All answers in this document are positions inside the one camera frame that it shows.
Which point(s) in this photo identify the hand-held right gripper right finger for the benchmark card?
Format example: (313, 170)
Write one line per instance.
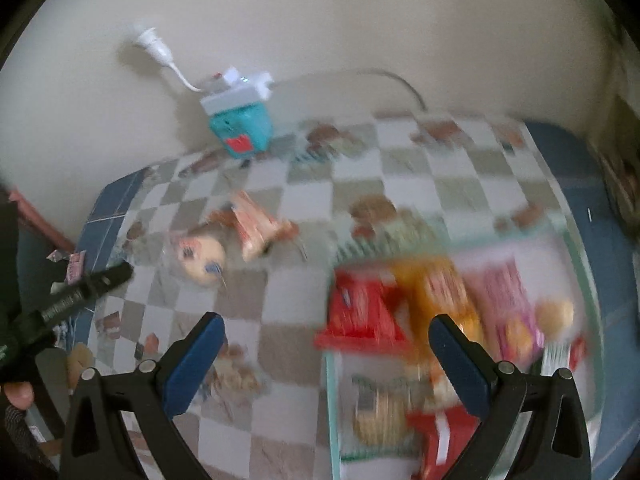
(460, 365)

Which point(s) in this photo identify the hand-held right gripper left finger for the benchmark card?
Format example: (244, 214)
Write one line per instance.
(192, 360)

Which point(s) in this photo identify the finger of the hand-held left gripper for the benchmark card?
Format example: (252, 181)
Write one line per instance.
(107, 277)

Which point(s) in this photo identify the yellow snack packet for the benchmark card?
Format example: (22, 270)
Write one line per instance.
(440, 295)

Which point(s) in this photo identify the dark red snack packet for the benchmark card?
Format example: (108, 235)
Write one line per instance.
(440, 440)

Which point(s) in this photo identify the pink snack packet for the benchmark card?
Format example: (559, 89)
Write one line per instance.
(505, 300)

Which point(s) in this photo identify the pale yellow jelly cup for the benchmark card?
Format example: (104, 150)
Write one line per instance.
(556, 316)

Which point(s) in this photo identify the small red candy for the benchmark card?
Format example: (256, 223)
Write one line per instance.
(579, 351)

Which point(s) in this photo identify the teal shallow box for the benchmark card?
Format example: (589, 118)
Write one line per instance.
(575, 270)

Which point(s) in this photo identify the person's left hand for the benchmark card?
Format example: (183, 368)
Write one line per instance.
(17, 395)

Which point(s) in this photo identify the small pink candy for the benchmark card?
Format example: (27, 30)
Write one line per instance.
(76, 267)

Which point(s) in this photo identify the silver foil wrapper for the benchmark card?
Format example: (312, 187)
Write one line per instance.
(56, 256)

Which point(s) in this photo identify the dark chair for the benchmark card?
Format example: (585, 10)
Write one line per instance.
(10, 260)

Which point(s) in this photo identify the clear-wrapped round bread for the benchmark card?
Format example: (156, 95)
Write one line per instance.
(197, 260)

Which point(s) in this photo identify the checked printed tablecloth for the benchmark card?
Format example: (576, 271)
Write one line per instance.
(295, 310)

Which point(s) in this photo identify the orange bread packet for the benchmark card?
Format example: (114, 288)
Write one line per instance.
(255, 225)

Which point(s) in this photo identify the teal box red label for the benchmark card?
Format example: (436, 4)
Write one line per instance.
(242, 130)

